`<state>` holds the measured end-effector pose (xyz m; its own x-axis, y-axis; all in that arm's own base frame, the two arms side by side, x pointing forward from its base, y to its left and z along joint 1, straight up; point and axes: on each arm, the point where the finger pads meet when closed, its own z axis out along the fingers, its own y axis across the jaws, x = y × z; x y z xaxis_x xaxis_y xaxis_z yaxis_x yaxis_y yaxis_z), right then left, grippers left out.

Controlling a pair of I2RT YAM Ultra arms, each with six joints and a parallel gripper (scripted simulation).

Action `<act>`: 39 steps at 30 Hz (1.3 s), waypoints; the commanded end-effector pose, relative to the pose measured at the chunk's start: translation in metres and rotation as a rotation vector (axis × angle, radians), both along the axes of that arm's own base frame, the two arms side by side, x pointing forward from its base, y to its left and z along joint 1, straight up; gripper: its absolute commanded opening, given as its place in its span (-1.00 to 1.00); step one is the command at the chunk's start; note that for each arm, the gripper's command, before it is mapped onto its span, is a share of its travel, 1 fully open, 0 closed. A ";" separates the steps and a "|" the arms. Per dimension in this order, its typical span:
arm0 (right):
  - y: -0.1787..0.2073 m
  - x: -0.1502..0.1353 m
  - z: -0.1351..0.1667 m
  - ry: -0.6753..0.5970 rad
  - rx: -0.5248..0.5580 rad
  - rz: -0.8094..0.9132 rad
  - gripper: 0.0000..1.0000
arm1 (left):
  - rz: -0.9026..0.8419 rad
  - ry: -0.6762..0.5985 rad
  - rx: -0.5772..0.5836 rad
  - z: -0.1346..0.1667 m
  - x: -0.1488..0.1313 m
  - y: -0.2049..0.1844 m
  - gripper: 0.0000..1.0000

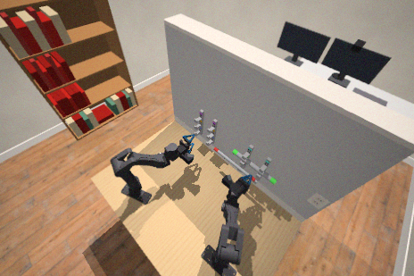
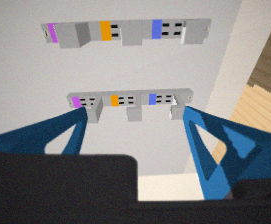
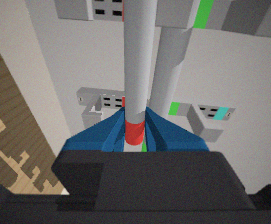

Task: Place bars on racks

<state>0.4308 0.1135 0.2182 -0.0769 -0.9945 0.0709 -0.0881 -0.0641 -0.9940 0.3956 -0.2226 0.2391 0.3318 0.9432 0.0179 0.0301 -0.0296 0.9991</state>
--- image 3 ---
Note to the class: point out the grey metal bar with green ends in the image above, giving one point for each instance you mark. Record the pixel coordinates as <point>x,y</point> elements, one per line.
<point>172,48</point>

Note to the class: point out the grey metal bar with red end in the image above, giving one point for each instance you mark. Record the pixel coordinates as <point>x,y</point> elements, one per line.
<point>139,24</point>

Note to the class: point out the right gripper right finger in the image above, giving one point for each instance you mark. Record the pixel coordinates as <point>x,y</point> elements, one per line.
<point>169,136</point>

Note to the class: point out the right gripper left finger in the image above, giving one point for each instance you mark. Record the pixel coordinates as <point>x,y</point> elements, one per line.
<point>101,136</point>

